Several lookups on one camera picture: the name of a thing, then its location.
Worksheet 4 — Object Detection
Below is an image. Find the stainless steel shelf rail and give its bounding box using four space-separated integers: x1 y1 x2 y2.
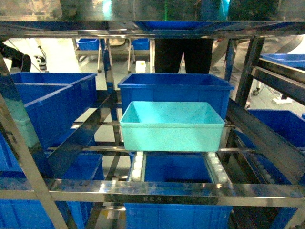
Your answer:
0 177 305 208

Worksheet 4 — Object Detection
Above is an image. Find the turquoise plastic bin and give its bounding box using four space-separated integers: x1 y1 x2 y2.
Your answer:
120 101 225 152

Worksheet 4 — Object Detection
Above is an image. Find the blue bin behind turquoise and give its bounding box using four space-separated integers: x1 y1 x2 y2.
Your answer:
118 73 234 119

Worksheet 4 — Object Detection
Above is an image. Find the blue bin below centre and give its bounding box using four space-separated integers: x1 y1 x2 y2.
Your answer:
144 152 213 183

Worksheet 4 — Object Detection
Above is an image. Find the blue bin right shelf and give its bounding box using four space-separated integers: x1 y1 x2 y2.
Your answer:
248 109 305 149

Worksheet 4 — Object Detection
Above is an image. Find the blue bin shelf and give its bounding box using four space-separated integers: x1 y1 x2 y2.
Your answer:
0 73 97 150
248 109 305 149

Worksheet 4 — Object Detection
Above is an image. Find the person in dark trousers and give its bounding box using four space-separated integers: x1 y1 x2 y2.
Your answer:
154 0 229 74

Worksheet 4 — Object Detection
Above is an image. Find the blue bin left shelf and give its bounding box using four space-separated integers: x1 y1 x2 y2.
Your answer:
0 73 97 150

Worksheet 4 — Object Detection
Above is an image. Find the blue bin bottom centre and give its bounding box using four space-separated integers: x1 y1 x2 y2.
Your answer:
124 203 233 229

